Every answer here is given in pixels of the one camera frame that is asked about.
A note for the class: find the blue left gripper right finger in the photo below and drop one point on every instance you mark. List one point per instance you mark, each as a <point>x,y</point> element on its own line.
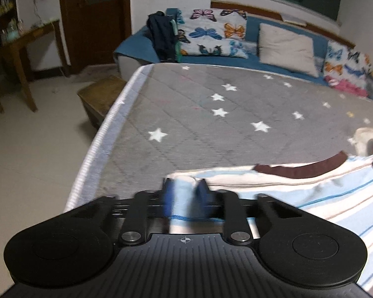
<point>204,198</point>

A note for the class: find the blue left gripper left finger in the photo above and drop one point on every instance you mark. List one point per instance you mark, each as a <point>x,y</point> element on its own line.
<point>168,197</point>

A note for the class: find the blue white striped shirt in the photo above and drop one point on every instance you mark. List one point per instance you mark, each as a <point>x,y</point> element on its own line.
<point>338,189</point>

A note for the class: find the grey star-pattern bed cover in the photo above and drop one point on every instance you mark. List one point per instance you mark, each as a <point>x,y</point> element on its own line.
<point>173,117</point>

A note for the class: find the low wooden stool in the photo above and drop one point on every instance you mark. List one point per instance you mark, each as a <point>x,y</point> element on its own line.
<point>98,97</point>

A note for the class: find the blue covered sofa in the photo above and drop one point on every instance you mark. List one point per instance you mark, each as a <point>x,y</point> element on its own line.
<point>140,48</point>

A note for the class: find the dark blue backpack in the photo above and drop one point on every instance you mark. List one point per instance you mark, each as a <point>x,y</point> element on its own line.
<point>164,36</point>

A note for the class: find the left butterfly pillow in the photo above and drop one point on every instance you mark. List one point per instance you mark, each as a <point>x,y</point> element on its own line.
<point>212,32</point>

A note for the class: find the butterfly pillow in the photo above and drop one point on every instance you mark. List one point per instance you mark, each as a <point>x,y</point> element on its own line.
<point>212,32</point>
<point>342,62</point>

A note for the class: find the beige plain pillow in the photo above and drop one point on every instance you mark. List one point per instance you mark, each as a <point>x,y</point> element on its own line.
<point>286,49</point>

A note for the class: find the pink plush toy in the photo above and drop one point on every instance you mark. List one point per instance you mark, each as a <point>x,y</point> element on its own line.
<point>344,85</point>

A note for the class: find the dark wooden door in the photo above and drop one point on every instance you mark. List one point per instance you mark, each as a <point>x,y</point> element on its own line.
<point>93,29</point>

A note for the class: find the right butterfly pillow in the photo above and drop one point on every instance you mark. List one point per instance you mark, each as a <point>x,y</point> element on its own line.
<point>342,62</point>

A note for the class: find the white book on sill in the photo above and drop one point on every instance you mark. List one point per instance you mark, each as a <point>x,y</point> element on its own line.
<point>292,20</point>

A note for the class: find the wooden side table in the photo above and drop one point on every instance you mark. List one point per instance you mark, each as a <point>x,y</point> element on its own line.
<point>14,54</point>

